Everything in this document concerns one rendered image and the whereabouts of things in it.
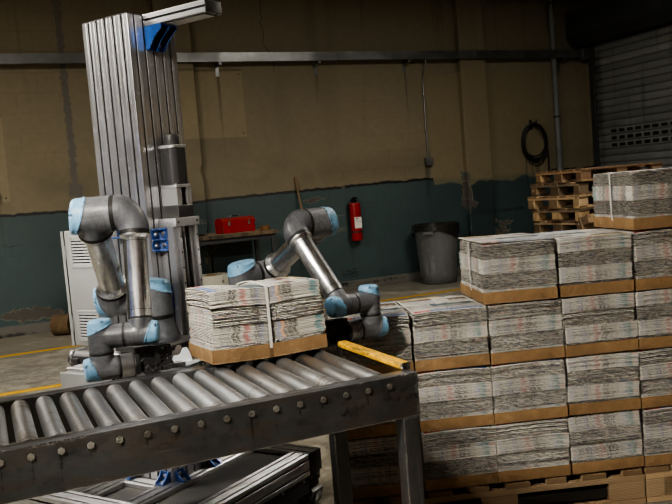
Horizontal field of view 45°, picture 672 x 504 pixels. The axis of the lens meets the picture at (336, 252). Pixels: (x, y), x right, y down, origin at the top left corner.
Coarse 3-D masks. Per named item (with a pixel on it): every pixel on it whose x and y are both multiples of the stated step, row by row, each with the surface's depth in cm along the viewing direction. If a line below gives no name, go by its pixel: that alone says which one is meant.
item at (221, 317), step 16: (192, 288) 261; (208, 288) 257; (224, 288) 252; (240, 288) 248; (256, 288) 249; (192, 304) 262; (208, 304) 244; (224, 304) 245; (240, 304) 247; (256, 304) 249; (192, 320) 264; (208, 320) 248; (224, 320) 245; (240, 320) 247; (256, 320) 249; (192, 336) 267; (208, 336) 249; (224, 336) 245; (240, 336) 248; (256, 336) 250
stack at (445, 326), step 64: (448, 320) 302; (512, 320) 305; (576, 320) 307; (448, 384) 303; (512, 384) 305; (576, 384) 309; (384, 448) 304; (448, 448) 306; (512, 448) 307; (576, 448) 310; (640, 448) 312
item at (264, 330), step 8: (264, 288) 251; (272, 288) 252; (264, 296) 251; (272, 296) 253; (264, 304) 251; (272, 304) 252; (264, 312) 251; (272, 312) 252; (264, 320) 251; (272, 320) 252; (264, 328) 252; (272, 328) 252; (264, 336) 251; (272, 336) 253
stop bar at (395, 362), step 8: (344, 344) 258; (352, 344) 256; (360, 352) 248; (368, 352) 243; (376, 352) 241; (376, 360) 238; (384, 360) 233; (392, 360) 229; (400, 360) 227; (400, 368) 224; (408, 368) 225
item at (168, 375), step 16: (304, 352) 261; (336, 352) 266; (192, 368) 249; (208, 368) 248; (96, 384) 237; (128, 384) 238; (0, 400) 227; (16, 400) 226; (32, 400) 228; (80, 400) 233; (32, 416) 228; (64, 416) 231
